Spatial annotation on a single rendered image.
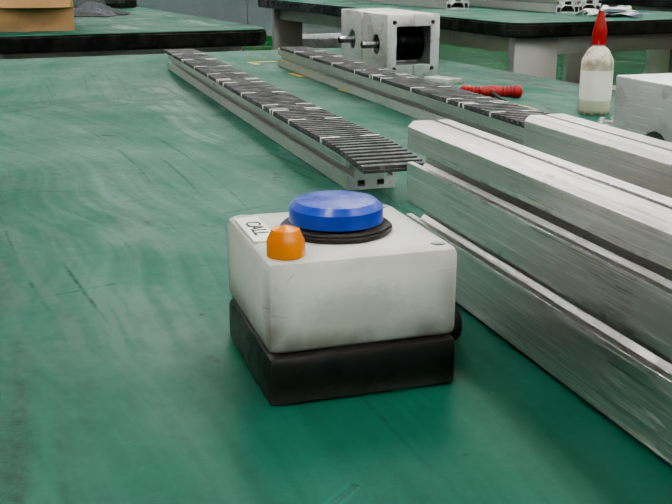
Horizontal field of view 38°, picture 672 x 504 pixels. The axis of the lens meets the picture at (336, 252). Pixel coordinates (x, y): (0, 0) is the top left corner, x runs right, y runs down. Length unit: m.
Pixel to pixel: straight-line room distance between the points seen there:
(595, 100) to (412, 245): 0.80
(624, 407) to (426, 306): 0.09
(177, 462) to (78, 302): 0.19
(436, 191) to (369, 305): 0.14
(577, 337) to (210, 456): 0.15
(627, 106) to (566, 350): 0.32
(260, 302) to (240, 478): 0.08
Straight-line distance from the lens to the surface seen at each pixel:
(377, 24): 1.57
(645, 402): 0.37
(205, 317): 0.49
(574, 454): 0.37
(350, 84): 1.35
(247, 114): 1.09
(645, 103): 0.69
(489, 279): 0.47
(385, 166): 0.70
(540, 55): 3.21
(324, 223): 0.40
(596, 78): 1.18
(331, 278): 0.38
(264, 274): 0.38
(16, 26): 2.73
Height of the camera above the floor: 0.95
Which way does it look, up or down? 16 degrees down
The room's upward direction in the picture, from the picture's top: straight up
